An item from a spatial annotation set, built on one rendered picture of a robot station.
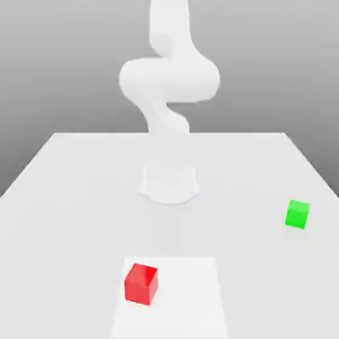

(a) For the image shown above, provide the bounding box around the small red cube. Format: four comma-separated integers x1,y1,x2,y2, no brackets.
124,262,159,307

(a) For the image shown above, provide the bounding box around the small green cube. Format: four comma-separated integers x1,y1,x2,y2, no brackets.
284,199,311,230

